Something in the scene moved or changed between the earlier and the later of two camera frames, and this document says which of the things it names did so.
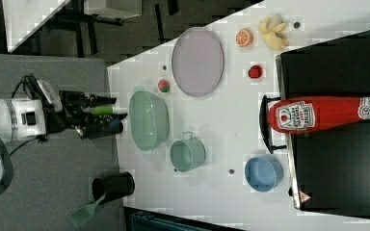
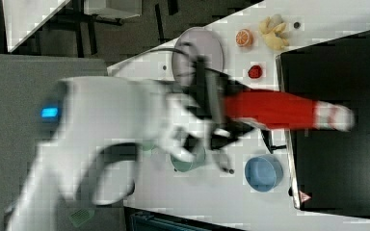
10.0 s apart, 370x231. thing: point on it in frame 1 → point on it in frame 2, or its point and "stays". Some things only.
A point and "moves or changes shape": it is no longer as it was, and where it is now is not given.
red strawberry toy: x=254 y=71 stays
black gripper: x=76 y=112 → x=210 y=87
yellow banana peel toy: x=273 y=30 stays
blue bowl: x=263 y=174 stays
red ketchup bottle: x=299 y=115 moves or changes shape
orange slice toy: x=244 y=38 stays
